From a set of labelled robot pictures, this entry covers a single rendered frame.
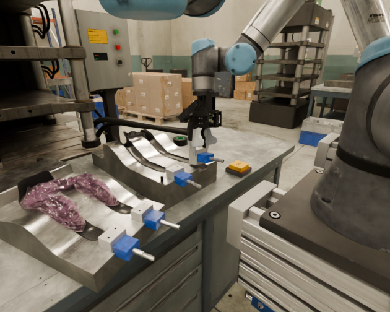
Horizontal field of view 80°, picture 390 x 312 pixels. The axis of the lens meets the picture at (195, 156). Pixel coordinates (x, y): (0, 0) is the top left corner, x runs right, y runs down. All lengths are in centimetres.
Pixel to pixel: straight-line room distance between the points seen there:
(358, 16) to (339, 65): 624
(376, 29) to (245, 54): 41
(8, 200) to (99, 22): 104
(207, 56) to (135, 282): 72
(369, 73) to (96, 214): 63
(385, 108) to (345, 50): 685
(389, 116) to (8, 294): 69
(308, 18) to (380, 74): 429
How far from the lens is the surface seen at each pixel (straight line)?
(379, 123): 27
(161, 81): 462
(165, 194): 73
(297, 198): 41
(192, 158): 81
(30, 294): 65
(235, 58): 62
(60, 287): 63
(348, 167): 35
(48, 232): 65
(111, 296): 80
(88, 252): 59
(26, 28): 197
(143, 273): 83
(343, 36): 714
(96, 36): 151
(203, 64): 76
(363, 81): 34
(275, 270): 46
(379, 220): 35
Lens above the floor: 125
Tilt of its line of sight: 23 degrees down
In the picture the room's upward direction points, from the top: straight up
